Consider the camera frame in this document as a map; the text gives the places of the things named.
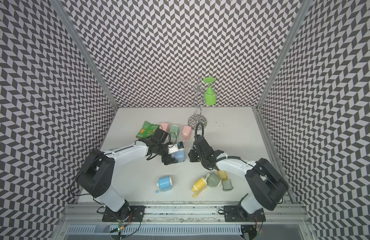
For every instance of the mint green pencil sharpener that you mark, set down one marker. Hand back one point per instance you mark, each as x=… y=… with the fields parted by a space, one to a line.
x=174 y=132

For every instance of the sage green pencil sharpener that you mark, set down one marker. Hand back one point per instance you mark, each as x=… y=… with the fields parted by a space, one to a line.
x=213 y=180

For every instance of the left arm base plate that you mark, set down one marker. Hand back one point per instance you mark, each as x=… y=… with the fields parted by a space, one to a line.
x=128 y=214

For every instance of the blue pencil sharpener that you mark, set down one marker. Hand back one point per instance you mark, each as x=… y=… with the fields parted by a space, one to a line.
x=179 y=156
x=164 y=184

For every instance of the clear yellow tray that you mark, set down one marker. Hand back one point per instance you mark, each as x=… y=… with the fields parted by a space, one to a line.
x=223 y=175

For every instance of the green snack bag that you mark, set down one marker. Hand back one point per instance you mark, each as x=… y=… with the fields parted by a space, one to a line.
x=147 y=130

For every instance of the clear dark green tray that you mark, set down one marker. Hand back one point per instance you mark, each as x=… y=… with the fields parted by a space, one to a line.
x=227 y=185

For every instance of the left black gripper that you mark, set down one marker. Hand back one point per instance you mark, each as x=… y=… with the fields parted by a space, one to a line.
x=169 y=160

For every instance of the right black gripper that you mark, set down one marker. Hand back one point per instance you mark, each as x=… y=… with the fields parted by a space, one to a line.
x=192 y=153

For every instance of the aluminium front rail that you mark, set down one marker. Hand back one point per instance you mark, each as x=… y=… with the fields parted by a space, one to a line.
x=203 y=213

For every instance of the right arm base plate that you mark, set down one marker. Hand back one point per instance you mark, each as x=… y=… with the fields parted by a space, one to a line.
x=238 y=214

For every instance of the yellow pencil sharpener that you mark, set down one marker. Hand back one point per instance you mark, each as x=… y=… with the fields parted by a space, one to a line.
x=199 y=186

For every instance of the green plastic wine glass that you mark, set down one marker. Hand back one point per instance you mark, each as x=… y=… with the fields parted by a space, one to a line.
x=210 y=96

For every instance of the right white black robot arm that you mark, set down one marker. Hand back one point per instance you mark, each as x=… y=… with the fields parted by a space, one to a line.
x=267 y=186

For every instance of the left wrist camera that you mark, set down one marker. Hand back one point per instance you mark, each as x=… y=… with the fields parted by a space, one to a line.
x=176 y=148

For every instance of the metal wire cup rack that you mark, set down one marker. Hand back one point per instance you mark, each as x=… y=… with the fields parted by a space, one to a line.
x=196 y=88

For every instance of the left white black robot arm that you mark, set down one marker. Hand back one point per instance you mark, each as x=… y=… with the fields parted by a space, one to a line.
x=96 y=173

